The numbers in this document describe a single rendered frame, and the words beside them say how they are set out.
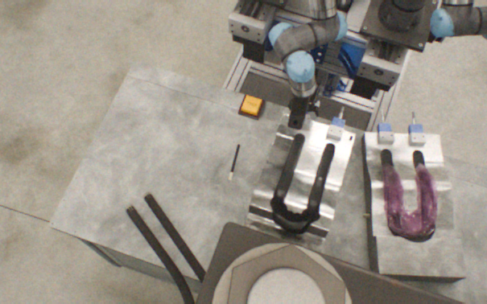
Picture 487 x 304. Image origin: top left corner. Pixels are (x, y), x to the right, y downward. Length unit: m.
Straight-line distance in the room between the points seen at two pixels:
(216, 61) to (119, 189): 1.36
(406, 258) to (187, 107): 0.92
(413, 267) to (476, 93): 1.65
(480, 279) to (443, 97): 1.42
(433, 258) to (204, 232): 0.72
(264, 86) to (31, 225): 1.37
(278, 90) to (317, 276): 2.22
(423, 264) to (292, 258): 1.26
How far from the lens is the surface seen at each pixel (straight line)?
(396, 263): 1.61
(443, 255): 1.66
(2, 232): 2.76
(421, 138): 1.81
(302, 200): 1.58
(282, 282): 0.37
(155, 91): 1.91
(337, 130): 1.70
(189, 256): 1.56
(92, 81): 2.96
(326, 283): 0.39
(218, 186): 1.72
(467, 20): 1.46
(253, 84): 2.59
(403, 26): 1.79
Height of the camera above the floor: 2.42
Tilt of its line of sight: 67 degrees down
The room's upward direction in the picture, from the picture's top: straight up
